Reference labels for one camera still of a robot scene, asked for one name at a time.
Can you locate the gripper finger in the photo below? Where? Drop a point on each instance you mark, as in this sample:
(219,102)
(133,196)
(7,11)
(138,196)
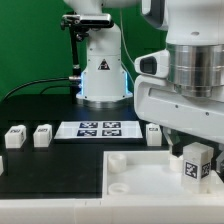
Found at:
(173,141)
(220,161)

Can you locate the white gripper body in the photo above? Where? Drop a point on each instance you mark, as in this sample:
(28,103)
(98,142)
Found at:
(156,101)

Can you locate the white square tabletop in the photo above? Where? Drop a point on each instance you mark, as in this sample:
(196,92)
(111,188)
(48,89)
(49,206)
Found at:
(141,174)

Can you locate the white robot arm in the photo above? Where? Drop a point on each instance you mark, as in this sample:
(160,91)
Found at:
(180,87)

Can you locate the white obstacle fence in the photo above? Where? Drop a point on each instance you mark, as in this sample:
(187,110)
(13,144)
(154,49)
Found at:
(205,208)

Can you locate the white tag sheet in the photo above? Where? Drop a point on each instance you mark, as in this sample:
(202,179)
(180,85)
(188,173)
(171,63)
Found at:
(99,130)

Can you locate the white part left edge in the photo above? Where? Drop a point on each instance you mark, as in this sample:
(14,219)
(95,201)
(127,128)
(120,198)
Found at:
(1,166)

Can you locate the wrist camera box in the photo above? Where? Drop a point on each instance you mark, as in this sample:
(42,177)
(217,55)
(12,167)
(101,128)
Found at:
(155,64)

